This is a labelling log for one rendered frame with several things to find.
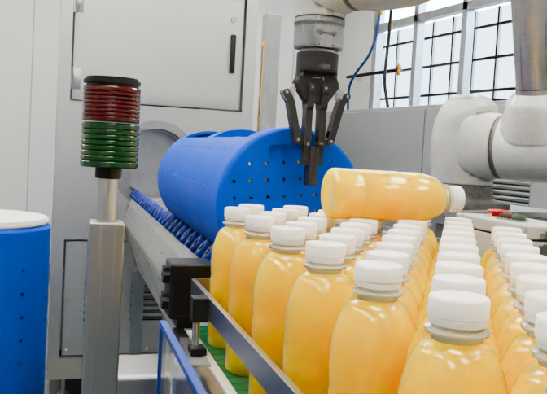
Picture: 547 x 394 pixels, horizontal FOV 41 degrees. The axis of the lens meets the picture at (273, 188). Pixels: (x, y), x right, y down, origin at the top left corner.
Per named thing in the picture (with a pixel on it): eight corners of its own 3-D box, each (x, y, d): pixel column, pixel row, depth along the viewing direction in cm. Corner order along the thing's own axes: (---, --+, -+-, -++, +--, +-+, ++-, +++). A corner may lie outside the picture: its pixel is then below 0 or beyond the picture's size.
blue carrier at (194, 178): (252, 223, 225) (250, 130, 223) (365, 274, 141) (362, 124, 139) (159, 229, 217) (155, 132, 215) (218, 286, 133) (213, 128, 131)
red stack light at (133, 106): (137, 124, 86) (138, 91, 86) (142, 124, 80) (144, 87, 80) (80, 121, 84) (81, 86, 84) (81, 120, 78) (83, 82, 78)
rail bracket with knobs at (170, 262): (214, 317, 125) (217, 257, 125) (223, 327, 119) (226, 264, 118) (156, 317, 123) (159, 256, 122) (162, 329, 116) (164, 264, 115)
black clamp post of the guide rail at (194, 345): (203, 350, 105) (205, 294, 104) (206, 356, 102) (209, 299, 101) (187, 350, 104) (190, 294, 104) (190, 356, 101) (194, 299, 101)
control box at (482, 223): (502, 270, 129) (506, 212, 129) (579, 294, 110) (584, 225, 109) (452, 270, 126) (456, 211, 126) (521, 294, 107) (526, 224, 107)
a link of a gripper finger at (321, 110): (314, 85, 133) (321, 86, 134) (312, 147, 134) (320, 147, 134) (321, 84, 130) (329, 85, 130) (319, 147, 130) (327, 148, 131)
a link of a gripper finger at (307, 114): (317, 84, 129) (309, 83, 129) (312, 147, 130) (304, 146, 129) (310, 85, 133) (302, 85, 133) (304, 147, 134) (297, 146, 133)
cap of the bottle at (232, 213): (218, 219, 107) (219, 207, 107) (238, 218, 110) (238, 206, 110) (236, 221, 105) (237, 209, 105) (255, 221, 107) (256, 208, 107)
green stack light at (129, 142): (134, 167, 86) (137, 125, 86) (140, 169, 80) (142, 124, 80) (78, 164, 85) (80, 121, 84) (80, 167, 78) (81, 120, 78)
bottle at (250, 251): (234, 379, 92) (241, 232, 91) (218, 363, 98) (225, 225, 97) (286, 376, 94) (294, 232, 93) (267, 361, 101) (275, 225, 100)
